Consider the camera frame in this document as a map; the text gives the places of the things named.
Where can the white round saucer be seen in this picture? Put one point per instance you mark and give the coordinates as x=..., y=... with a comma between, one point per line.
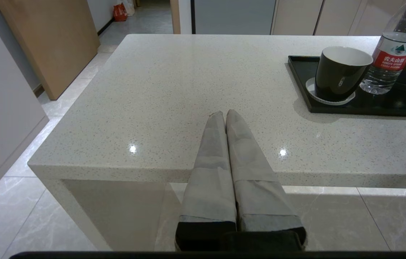
x=310, y=90

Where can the beige counter cabinet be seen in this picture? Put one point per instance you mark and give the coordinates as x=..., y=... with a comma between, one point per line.
x=350, y=16

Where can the white tall cabinet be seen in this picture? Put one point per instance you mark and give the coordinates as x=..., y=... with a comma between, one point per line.
x=1, y=93

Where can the water bottle red label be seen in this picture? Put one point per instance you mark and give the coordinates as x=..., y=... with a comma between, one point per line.
x=391, y=57

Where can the black cup white inside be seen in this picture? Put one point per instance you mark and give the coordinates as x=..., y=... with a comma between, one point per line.
x=336, y=79

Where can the white plastic bag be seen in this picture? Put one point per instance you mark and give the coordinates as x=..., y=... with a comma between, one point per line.
x=129, y=7

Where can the wooden door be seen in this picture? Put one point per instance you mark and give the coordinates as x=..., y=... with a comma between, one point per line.
x=55, y=39

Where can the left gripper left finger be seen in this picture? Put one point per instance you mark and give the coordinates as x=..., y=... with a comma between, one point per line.
x=210, y=180

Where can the beige sink cabinet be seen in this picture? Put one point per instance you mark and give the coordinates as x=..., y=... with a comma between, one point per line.
x=296, y=16

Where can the red bag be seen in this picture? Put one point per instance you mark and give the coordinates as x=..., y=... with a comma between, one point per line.
x=119, y=12

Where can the grey refrigerator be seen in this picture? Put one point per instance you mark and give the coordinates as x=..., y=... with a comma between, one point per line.
x=233, y=16

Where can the black rectangular tray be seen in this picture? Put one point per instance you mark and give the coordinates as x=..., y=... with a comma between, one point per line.
x=375, y=104

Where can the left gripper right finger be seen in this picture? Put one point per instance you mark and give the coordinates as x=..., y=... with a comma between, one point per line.
x=256, y=187

